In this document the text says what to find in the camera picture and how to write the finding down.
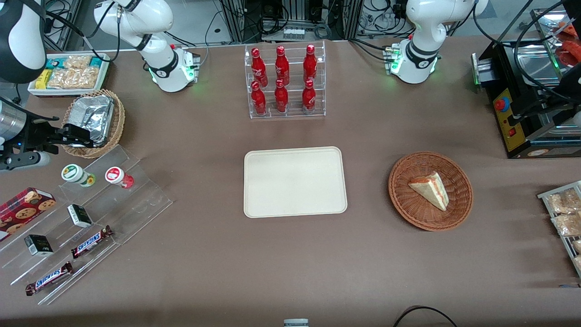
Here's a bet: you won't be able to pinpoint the red cola bottle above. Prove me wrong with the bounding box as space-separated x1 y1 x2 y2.
302 79 316 113
251 81 267 115
275 45 290 86
303 44 317 83
274 79 289 113
251 47 268 88

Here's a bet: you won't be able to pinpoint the brown Snickers bar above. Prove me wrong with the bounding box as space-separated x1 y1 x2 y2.
71 225 114 259
25 262 74 297

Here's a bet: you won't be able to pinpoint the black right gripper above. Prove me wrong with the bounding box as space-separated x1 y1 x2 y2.
0 115 97 160

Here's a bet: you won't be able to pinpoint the tray of packaged snacks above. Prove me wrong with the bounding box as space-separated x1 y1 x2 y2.
537 181 581 278

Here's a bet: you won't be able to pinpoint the silver foil container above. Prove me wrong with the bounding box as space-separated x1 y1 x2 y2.
64 95 115 148

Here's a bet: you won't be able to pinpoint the red cookie box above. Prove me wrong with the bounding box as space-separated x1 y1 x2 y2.
0 187 57 241

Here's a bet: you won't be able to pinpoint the white snack bin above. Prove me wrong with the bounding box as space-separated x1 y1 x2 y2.
28 53 111 97

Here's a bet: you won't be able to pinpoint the triangle sandwich wedge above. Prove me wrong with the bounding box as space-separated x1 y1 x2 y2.
408 171 450 212

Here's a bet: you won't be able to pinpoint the small black box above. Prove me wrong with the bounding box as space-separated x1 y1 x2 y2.
67 204 93 228
24 234 54 257

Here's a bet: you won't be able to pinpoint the beige plastic tray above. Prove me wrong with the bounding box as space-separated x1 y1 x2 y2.
243 146 348 218

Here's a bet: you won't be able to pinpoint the clear acrylic bottle rack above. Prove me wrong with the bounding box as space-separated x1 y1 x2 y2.
244 40 327 120

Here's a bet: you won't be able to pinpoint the clear cracker bag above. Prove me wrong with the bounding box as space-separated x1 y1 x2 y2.
64 54 92 70
47 67 100 90

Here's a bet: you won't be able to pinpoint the tan wicker basket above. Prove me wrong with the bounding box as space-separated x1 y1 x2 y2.
60 89 126 159

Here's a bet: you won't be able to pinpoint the red orange items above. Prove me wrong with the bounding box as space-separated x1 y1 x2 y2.
555 20 581 68

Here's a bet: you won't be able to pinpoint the black metal machine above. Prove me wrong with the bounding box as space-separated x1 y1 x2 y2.
471 0 581 159

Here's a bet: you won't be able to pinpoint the black looped cable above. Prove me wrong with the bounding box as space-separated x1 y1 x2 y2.
393 306 459 327

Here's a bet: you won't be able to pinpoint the clear snack bag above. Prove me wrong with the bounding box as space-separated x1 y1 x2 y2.
546 188 581 214
551 213 581 237

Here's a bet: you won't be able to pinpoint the red lid yogurt cup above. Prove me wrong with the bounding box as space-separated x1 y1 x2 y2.
105 167 134 189

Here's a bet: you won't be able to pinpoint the green lid yogurt cup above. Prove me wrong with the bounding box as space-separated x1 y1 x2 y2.
61 164 96 188

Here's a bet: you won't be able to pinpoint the clear acrylic stepped stand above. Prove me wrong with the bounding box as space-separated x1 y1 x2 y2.
0 144 173 306

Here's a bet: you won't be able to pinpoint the brown wicker basket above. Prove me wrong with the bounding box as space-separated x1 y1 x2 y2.
388 151 474 232

